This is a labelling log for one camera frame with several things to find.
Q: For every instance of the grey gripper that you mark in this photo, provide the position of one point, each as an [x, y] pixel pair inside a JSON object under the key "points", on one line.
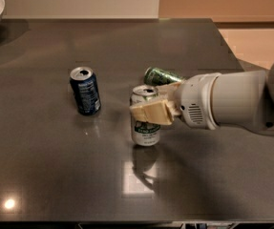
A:
{"points": [[194, 99]]}

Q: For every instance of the white 7up can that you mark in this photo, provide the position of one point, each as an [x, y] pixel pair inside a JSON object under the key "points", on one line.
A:
{"points": [[143, 133]]}

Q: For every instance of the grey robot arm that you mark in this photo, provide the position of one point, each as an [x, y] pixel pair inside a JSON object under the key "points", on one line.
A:
{"points": [[244, 99]]}

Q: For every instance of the green soda can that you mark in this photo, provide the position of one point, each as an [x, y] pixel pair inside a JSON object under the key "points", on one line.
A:
{"points": [[157, 76]]}

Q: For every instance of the blue soda can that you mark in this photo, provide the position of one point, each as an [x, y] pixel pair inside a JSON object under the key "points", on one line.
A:
{"points": [[84, 84]]}

